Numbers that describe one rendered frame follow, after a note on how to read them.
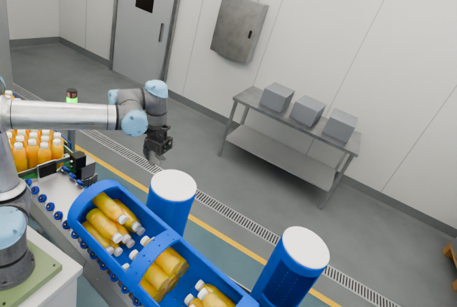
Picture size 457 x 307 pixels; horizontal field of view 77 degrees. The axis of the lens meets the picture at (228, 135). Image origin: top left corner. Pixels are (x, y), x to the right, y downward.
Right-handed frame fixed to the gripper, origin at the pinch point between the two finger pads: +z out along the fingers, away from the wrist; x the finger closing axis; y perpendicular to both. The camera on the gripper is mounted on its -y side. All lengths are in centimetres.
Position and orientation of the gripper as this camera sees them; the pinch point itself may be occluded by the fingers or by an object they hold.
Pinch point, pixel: (151, 162)
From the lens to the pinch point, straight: 122.0
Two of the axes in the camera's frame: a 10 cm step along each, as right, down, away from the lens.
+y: 8.6, 3.7, -3.6
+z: -1.4, 8.4, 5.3
